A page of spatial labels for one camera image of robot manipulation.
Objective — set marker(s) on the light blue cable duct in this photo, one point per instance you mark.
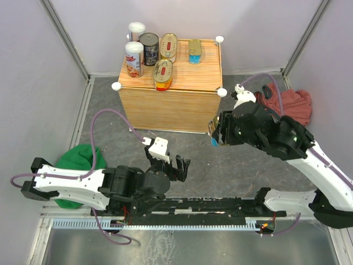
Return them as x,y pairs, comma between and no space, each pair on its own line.
112,224

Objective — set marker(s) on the red oval tin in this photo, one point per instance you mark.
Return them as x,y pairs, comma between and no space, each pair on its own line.
168,47
163,74

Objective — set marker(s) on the dark blue round can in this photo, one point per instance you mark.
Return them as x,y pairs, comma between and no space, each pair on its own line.
150,42

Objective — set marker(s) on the wooden cube cabinet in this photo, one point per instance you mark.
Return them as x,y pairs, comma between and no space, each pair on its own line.
190,102

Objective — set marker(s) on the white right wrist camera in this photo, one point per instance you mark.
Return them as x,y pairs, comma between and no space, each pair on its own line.
241,95

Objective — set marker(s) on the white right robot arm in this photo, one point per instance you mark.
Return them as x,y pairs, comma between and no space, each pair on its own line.
331,201

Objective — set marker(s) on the tall white-lid can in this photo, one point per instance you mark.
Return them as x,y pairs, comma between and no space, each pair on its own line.
134,58
136,29

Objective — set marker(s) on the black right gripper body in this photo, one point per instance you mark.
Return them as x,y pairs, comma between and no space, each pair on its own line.
234,135

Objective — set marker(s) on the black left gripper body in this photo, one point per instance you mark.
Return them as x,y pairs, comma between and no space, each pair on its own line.
158,165

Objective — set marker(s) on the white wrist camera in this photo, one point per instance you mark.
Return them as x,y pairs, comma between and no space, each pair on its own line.
157,148
241,95

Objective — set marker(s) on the gold rectangular tin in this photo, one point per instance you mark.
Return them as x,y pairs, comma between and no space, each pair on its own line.
213,131
195,51

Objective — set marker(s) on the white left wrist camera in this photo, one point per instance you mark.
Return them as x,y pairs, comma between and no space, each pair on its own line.
157,148

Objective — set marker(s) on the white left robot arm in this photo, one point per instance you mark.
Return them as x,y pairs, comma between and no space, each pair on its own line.
121,184

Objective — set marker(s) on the red cloth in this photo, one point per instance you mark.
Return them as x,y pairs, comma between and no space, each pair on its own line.
296,104

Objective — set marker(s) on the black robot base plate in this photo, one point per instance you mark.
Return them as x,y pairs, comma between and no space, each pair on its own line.
189,211

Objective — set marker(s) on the green cloth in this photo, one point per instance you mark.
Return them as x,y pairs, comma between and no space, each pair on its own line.
78,158

